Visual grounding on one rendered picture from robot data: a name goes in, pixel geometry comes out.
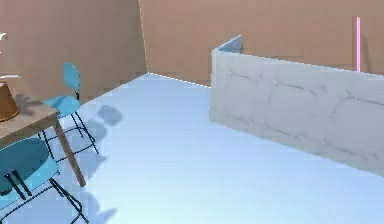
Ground wooden table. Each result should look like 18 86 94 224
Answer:
0 94 87 188

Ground brown plant pot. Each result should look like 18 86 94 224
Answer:
0 81 21 123

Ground pink pole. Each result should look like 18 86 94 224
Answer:
355 16 362 73

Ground blue chair black legs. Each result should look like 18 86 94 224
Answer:
37 61 100 163
0 137 90 224

